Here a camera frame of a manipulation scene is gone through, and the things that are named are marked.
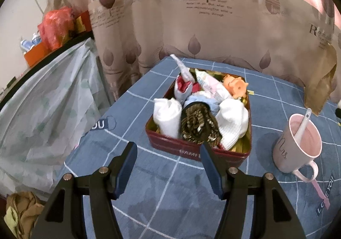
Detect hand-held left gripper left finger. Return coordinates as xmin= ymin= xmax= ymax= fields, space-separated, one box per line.
xmin=30 ymin=141 xmax=138 ymax=239

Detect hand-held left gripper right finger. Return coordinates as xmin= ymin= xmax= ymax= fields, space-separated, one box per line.
xmin=200 ymin=142 xmax=307 ymax=239

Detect red metal tin box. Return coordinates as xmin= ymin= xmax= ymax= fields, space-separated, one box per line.
xmin=145 ymin=68 xmax=251 ymax=168

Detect white waffle cloth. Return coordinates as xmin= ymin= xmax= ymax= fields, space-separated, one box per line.
xmin=215 ymin=99 xmax=249 ymax=150

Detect light blue towel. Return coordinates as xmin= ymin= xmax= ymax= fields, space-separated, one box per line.
xmin=184 ymin=95 xmax=221 ymax=111

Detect orange rubber toy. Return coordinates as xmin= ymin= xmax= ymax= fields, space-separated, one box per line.
xmin=222 ymin=75 xmax=249 ymax=100

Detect grey red cloth pouch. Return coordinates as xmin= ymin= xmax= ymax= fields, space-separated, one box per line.
xmin=174 ymin=77 xmax=199 ymax=102

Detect blue checked tablecloth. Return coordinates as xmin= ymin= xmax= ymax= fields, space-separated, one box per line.
xmin=62 ymin=56 xmax=341 ymax=239

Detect pink mug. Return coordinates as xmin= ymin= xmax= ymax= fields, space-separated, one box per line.
xmin=272 ymin=114 xmax=323 ymax=183

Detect clear plastic sheet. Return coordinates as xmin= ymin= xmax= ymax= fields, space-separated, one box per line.
xmin=0 ymin=38 xmax=112 ymax=197

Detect white spoon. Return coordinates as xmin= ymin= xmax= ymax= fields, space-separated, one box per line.
xmin=293 ymin=108 xmax=312 ymax=141

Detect yellowish crumpled cloth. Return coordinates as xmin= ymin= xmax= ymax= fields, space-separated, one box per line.
xmin=4 ymin=191 xmax=46 ymax=239

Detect kraft paper snack bag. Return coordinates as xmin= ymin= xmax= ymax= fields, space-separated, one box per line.
xmin=304 ymin=44 xmax=337 ymax=116

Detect orange box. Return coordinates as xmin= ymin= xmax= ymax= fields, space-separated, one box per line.
xmin=23 ymin=42 xmax=54 ymax=67

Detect beige leaf print curtain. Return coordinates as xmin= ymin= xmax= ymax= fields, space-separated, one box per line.
xmin=46 ymin=0 xmax=341 ymax=101

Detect orange plastic bag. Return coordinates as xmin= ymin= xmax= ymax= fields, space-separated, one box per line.
xmin=37 ymin=6 xmax=76 ymax=51

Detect plastic bottles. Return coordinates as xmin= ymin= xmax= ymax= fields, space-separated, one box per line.
xmin=21 ymin=32 xmax=42 ymax=54

